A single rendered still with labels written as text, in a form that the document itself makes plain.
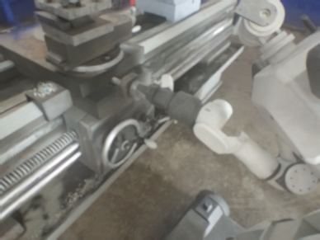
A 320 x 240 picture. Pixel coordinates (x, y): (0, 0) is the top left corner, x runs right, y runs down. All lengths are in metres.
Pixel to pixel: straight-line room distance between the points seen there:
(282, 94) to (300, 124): 0.05
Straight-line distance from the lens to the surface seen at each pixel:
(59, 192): 1.17
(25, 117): 0.87
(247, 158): 0.68
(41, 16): 0.89
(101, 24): 0.85
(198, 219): 1.30
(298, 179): 0.69
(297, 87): 0.37
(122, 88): 0.83
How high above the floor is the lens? 1.35
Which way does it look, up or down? 42 degrees down
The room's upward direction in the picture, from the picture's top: 4 degrees clockwise
